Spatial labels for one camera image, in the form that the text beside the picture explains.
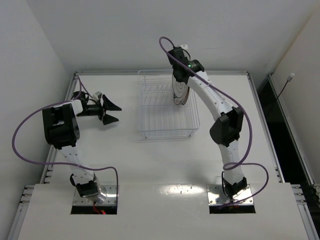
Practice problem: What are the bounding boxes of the metal base plate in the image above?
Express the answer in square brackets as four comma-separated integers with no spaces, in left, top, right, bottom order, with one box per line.
[72,185,118,207]
[206,184,254,207]

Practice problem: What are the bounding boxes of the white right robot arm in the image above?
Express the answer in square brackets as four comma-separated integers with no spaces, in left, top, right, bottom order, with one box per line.
[169,46,244,165]

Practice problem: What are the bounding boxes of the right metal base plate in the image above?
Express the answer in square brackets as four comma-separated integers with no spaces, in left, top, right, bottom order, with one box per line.
[206,184,254,207]

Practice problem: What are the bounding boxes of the black cable white connector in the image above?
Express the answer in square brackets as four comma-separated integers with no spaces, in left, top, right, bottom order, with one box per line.
[275,72,295,101]

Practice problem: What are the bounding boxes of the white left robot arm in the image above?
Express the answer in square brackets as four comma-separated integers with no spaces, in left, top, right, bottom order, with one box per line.
[42,91,122,204]

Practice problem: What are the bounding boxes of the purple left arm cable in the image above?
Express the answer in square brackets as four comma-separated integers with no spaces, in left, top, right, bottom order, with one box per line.
[11,76,119,201]

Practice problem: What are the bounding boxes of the dark green ring plate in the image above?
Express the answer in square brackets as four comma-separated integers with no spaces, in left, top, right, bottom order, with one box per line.
[174,98,184,105]

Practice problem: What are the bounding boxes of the white plate green rim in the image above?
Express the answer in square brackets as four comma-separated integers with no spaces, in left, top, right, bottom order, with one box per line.
[172,75,189,101]

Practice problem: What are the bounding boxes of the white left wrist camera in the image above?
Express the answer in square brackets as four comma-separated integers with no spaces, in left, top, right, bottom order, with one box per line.
[92,91,103,101]

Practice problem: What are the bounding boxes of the orange sunburst plate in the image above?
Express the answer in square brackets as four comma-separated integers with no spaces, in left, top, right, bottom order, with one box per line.
[181,87,190,106]

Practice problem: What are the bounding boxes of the white wire dish rack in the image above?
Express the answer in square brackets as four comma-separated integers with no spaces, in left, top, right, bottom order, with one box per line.
[137,69,200,140]

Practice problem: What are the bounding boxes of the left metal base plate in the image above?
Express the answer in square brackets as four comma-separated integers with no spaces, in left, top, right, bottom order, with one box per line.
[72,185,118,207]

